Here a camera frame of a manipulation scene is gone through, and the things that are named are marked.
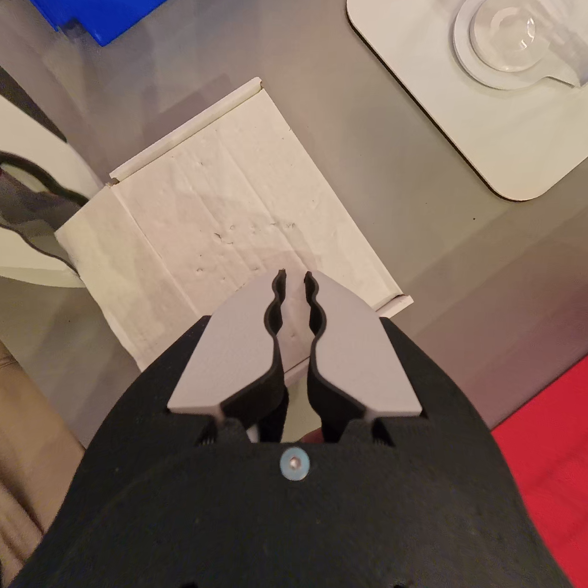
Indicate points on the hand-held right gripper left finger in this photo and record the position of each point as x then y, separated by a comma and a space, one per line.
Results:
229, 349

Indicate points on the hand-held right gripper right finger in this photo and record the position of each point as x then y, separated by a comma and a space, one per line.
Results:
363, 358

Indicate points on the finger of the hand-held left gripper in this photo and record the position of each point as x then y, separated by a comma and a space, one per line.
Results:
27, 264
41, 147

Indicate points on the white cardboard box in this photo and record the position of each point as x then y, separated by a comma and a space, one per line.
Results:
220, 193

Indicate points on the blue plastic container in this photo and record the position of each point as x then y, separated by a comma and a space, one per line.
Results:
105, 16

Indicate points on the red cloth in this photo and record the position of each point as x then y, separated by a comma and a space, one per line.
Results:
551, 450

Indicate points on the white rounded mat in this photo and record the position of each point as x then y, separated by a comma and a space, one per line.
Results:
496, 133

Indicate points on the clear plastic tape dispenser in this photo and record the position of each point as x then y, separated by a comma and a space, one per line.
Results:
505, 41

